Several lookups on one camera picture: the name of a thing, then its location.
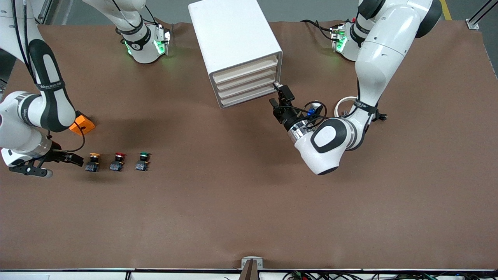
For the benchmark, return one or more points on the grey metal bracket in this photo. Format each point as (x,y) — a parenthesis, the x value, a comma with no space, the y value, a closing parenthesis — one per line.
(246,261)

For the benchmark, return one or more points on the brown table mat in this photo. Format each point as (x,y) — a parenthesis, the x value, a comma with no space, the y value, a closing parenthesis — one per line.
(233,202)

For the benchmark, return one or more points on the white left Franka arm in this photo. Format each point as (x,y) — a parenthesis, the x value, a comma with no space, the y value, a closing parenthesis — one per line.
(389,50)

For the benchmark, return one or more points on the orange and black button box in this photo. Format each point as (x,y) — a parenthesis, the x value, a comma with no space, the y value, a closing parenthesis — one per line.
(85,125)

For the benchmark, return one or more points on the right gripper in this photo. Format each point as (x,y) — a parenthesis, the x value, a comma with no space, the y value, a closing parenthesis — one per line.
(58,155)

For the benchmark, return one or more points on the yellow push button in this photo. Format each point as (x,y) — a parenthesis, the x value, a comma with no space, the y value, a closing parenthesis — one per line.
(93,162)

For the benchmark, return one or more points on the small black component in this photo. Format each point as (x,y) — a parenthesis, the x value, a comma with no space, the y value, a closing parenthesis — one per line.
(380,116)

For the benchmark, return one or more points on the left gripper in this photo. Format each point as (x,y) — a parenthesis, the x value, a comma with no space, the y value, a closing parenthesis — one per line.
(285,116)

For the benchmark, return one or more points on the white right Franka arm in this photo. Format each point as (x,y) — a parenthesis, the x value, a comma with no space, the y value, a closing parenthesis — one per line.
(54,77)

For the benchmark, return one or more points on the green push button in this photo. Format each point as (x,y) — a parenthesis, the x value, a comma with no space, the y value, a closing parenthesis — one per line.
(142,161)

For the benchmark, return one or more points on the aluminium frame profile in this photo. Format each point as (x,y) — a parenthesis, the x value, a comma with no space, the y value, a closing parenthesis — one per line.
(476,17)

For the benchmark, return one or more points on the red push button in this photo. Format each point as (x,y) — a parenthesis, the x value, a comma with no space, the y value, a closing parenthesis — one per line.
(118,162)

